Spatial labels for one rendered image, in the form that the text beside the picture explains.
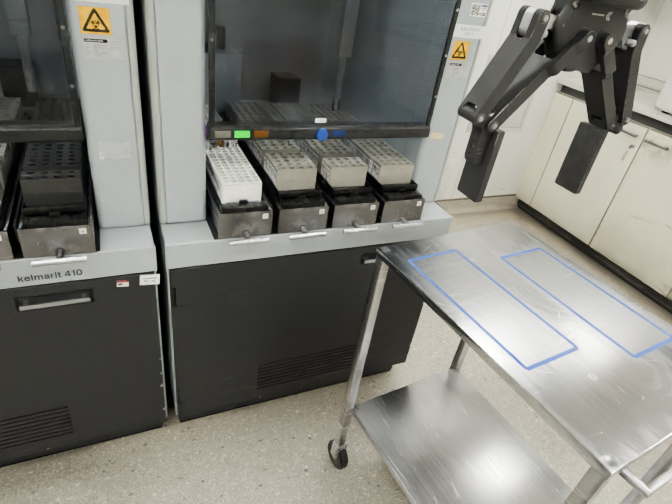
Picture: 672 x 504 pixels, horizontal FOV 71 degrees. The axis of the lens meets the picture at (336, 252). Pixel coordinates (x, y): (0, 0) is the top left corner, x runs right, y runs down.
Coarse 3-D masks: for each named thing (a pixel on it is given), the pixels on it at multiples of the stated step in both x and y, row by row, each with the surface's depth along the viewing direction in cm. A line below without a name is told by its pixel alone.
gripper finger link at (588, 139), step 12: (576, 132) 49; (588, 132) 48; (600, 132) 47; (576, 144) 49; (588, 144) 48; (600, 144) 47; (576, 156) 50; (588, 156) 48; (564, 168) 51; (576, 168) 50; (588, 168) 49; (564, 180) 51; (576, 180) 50; (576, 192) 50
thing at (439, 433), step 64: (384, 256) 105; (448, 256) 108; (512, 256) 112; (448, 320) 90; (512, 320) 91; (576, 320) 94; (640, 320) 97; (448, 384) 148; (512, 384) 78; (576, 384) 79; (640, 384) 81; (384, 448) 125; (448, 448) 128; (512, 448) 131; (576, 448) 70; (640, 448) 70
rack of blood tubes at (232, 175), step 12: (216, 144) 132; (216, 156) 125; (228, 156) 127; (240, 156) 128; (216, 168) 119; (228, 168) 120; (240, 168) 122; (252, 168) 122; (216, 180) 126; (228, 180) 114; (240, 180) 116; (252, 180) 116; (228, 192) 113; (240, 192) 114; (252, 192) 116
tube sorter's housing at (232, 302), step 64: (192, 0) 93; (192, 64) 99; (192, 128) 107; (448, 128) 136; (192, 192) 115; (192, 256) 115; (256, 256) 122; (320, 256) 131; (192, 320) 126; (256, 320) 135; (320, 320) 146; (384, 320) 159; (192, 384) 139; (256, 384) 150; (320, 384) 173
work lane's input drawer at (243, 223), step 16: (208, 176) 125; (208, 192) 120; (208, 208) 122; (224, 208) 112; (240, 208) 113; (256, 208) 115; (224, 224) 113; (240, 224) 115; (256, 224) 117; (240, 240) 113; (256, 240) 114
